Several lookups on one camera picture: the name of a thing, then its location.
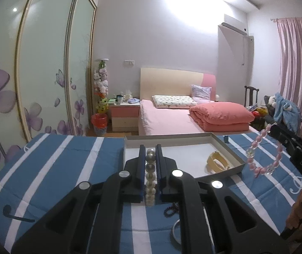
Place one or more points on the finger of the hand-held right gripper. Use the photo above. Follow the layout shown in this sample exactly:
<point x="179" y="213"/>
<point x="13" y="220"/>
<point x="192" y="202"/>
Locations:
<point x="279" y="135"/>

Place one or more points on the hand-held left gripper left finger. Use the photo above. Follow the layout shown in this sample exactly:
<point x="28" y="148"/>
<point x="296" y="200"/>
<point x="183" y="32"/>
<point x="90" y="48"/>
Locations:
<point x="141" y="164"/>

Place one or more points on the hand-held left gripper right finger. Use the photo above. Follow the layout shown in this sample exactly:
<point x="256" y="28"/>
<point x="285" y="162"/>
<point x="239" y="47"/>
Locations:
<point x="158" y="164"/>

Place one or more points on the shallow white cardboard box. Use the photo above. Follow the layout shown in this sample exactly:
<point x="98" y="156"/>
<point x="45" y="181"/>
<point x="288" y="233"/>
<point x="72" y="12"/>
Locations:
<point x="188" y="153"/>

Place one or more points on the yellow bangle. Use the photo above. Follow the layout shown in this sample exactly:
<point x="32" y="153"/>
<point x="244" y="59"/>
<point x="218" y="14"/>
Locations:
<point x="211" y="168"/>

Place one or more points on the silver bangle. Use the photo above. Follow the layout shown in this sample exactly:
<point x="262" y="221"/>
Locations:
<point x="172" y="231"/>

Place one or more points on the person's right hand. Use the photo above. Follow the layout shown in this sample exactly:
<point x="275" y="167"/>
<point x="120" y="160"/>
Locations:
<point x="297" y="209"/>

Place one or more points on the blue plush toy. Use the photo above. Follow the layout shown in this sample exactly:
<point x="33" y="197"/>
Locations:
<point x="288" y="111"/>

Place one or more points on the bed with pink sheet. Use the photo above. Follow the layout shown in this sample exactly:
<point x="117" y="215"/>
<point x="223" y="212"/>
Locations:
<point x="166" y="119"/>

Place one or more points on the dark wooden chair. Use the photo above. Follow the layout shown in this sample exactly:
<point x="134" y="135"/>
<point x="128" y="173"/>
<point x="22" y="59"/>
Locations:
<point x="251" y="95"/>

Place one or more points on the pink and cream nightstand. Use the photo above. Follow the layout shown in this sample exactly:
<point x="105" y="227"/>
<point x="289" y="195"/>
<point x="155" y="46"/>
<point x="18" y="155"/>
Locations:
<point x="124" y="116"/>

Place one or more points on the small blue tag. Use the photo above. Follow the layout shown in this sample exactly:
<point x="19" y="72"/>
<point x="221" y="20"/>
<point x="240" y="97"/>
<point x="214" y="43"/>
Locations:
<point x="226" y="139"/>

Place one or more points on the red trash bin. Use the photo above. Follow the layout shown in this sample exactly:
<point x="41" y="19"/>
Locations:
<point x="99" y="123"/>

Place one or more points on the folded salmon quilt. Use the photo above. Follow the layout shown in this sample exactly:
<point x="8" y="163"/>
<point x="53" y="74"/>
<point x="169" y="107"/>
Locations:
<point x="219" y="115"/>

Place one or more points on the white patterned pillow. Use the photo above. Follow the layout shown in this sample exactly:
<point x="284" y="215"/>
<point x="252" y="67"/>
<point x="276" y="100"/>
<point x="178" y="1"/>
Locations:
<point x="173" y="101"/>

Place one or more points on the pink curtain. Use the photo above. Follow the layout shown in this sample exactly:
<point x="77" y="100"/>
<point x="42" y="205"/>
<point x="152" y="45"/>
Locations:
<point x="298" y="71"/>

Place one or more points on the tissue box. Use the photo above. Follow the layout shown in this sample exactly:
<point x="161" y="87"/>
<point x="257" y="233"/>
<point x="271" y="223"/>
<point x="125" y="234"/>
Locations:
<point x="128" y="95"/>

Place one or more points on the green book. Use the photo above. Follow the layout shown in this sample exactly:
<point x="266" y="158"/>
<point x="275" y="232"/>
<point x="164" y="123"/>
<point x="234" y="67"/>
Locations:
<point x="112" y="100"/>

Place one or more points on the blue white striped cloth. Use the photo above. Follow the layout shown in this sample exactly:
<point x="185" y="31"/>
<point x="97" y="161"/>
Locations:
<point x="61" y="169"/>

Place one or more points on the lilac pillow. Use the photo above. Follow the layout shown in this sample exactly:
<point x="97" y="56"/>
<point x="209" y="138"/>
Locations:
<point x="200" y="93"/>

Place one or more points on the column of plush toys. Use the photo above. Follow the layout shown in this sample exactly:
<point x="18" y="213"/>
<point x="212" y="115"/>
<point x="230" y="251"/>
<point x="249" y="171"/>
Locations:
<point x="101" y="84"/>

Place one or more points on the white air conditioner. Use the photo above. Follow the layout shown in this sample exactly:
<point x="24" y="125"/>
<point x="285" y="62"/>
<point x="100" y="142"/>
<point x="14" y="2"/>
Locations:
<point x="234" y="23"/>

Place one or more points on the floral sliding door wardrobe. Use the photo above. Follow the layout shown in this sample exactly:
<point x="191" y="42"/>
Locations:
<point x="42" y="71"/>

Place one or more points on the white wall switch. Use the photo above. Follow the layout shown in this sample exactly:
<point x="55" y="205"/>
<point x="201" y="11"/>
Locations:
<point x="129" y="62"/>

